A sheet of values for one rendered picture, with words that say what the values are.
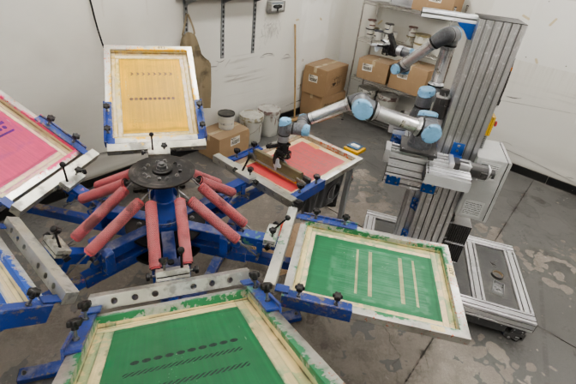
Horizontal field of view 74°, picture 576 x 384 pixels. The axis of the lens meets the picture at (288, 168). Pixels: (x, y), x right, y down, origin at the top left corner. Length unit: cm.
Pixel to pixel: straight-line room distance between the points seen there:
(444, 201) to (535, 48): 295
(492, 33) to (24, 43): 322
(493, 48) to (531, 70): 295
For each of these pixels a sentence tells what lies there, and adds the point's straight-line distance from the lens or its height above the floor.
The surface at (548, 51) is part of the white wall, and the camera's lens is 545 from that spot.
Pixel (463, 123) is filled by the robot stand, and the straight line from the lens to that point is 268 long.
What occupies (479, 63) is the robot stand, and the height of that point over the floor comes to 179.
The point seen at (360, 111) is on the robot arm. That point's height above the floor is 150.
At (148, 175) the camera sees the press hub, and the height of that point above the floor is 131.
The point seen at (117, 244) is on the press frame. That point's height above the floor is 102.
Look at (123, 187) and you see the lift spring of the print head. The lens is 189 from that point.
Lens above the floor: 228
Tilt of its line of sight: 30 degrees down
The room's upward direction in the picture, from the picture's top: 7 degrees clockwise
